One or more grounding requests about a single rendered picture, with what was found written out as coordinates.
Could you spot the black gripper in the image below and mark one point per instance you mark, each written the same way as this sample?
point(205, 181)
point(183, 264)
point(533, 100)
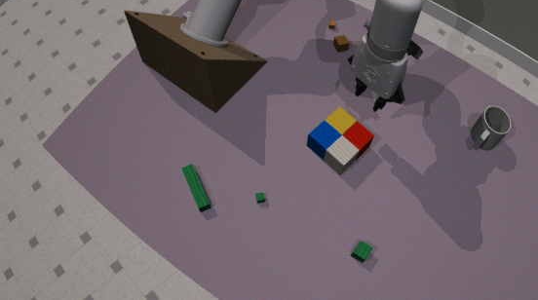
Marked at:
point(384, 77)

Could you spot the red cube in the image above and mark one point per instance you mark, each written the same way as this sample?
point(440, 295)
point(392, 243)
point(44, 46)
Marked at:
point(359, 136)

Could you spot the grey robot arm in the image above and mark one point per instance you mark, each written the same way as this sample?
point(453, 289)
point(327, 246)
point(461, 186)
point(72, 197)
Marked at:
point(388, 34)

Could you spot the blue cube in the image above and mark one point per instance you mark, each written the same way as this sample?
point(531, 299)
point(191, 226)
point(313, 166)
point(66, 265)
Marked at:
point(321, 138)

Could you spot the green wooden bar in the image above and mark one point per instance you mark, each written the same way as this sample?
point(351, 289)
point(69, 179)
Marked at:
point(196, 188)

